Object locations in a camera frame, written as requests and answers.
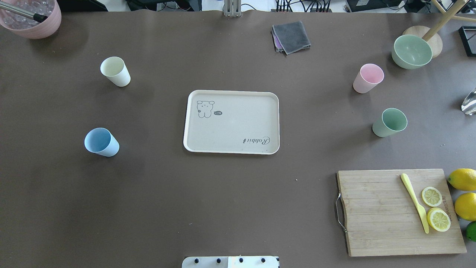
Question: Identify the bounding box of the blue plastic cup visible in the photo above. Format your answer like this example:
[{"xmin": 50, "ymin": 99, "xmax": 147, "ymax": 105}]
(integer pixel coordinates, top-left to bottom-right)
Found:
[{"xmin": 84, "ymin": 127, "xmax": 120, "ymax": 157}]

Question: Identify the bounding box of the pink plastic cup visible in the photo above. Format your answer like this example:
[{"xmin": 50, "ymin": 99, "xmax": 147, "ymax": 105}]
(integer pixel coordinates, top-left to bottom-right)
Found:
[{"xmin": 353, "ymin": 63, "xmax": 385, "ymax": 93}]

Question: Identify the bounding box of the green plastic cup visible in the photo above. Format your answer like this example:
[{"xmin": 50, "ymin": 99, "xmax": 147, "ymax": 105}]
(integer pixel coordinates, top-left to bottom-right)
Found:
[{"xmin": 372, "ymin": 108, "xmax": 408, "ymax": 137}]

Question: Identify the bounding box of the cream rabbit tray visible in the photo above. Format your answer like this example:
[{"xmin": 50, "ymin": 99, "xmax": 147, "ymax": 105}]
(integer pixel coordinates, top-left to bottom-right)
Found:
[{"xmin": 183, "ymin": 90, "xmax": 280, "ymax": 155}]

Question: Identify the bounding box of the grey folded cloth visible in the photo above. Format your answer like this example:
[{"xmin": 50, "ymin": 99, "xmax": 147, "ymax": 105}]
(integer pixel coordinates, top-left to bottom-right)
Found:
[{"xmin": 271, "ymin": 21, "xmax": 311, "ymax": 55}]

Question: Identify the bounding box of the cream plastic cup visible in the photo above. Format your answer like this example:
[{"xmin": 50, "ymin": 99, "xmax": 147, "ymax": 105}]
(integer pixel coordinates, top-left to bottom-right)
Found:
[{"xmin": 100, "ymin": 57, "xmax": 131, "ymax": 87}]

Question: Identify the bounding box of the wooden cutting board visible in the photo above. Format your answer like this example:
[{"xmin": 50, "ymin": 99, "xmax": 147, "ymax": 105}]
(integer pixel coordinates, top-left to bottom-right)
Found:
[{"xmin": 337, "ymin": 169, "xmax": 466, "ymax": 257}]

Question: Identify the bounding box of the green bowl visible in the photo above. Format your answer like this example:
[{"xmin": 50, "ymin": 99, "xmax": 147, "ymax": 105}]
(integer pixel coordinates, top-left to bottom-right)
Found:
[{"xmin": 391, "ymin": 35, "xmax": 433, "ymax": 70}]

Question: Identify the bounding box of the yellow plastic knife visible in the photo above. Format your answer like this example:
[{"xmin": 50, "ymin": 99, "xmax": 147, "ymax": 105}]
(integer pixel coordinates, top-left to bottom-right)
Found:
[{"xmin": 400, "ymin": 173, "xmax": 430, "ymax": 234}]

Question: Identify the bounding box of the lemon half slice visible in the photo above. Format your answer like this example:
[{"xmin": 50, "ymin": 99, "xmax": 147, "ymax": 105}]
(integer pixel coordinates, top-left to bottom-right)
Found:
[
  {"xmin": 421, "ymin": 186, "xmax": 443, "ymax": 207},
  {"xmin": 427, "ymin": 207, "xmax": 451, "ymax": 232}
]

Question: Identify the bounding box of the wooden cup stand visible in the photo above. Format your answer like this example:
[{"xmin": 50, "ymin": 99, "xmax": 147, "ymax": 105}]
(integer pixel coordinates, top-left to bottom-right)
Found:
[{"xmin": 403, "ymin": 0, "xmax": 476, "ymax": 58}]

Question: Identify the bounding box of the whole yellow lemon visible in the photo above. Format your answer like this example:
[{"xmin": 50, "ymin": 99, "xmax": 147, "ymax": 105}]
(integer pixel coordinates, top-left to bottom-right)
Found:
[
  {"xmin": 448, "ymin": 168, "xmax": 476, "ymax": 191},
  {"xmin": 454, "ymin": 193, "xmax": 476, "ymax": 222}
]

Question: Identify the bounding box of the metal tool in bowl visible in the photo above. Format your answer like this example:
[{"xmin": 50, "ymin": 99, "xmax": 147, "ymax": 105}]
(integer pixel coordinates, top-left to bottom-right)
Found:
[{"xmin": 0, "ymin": 1, "xmax": 48, "ymax": 23}]

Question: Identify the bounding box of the metal scoop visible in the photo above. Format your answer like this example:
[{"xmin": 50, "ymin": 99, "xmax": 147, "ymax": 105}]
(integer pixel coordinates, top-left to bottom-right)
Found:
[{"xmin": 461, "ymin": 88, "xmax": 476, "ymax": 115}]

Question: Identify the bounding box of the pink bowl with ice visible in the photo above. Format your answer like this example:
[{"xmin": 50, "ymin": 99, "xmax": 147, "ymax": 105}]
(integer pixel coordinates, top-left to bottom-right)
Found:
[{"xmin": 0, "ymin": 0, "xmax": 62, "ymax": 39}]

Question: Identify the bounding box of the green lime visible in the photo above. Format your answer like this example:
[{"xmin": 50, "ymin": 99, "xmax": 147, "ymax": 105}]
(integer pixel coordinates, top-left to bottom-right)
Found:
[{"xmin": 466, "ymin": 221, "xmax": 476, "ymax": 242}]

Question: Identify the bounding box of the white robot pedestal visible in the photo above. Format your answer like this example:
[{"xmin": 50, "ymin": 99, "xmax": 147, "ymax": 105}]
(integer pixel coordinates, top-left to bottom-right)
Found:
[{"xmin": 182, "ymin": 255, "xmax": 280, "ymax": 268}]

